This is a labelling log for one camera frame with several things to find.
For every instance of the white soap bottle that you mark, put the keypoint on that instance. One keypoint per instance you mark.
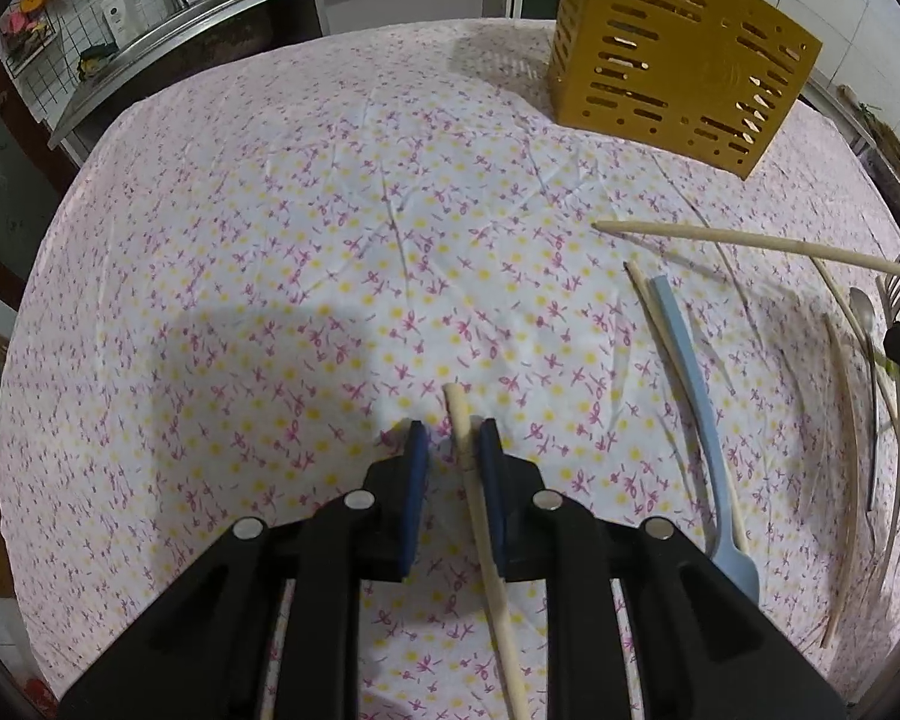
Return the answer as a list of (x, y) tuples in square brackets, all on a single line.
[(123, 21)]

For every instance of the wooden board with vegetables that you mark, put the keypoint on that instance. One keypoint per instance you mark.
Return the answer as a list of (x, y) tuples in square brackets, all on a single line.
[(885, 139)]

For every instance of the black handled metal spoon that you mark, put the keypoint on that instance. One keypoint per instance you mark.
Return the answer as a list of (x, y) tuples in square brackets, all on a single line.
[(864, 312)]

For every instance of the long wooden chopstick top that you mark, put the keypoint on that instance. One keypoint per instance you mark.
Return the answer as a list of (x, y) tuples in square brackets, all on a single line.
[(749, 239)]

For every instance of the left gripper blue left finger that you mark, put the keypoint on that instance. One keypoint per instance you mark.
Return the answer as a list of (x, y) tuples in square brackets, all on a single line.
[(267, 617)]

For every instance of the yellow slotted utensil holder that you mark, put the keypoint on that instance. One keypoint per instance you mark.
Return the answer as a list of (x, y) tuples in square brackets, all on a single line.
[(710, 79)]

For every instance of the light blue plastic spoon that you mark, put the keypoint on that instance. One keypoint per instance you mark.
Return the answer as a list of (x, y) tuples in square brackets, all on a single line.
[(735, 564)]

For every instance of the floral pink tablecloth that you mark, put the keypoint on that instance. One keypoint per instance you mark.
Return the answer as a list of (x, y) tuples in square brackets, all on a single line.
[(263, 271)]

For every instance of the wooden chopstick diagonal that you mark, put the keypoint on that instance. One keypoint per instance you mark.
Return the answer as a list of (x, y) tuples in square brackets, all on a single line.
[(855, 329)]

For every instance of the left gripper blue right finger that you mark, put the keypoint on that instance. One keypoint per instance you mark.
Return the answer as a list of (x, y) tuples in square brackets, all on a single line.
[(702, 648)]

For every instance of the green handled metal fork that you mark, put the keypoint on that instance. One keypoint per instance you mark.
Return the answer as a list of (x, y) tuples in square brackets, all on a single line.
[(889, 292)]

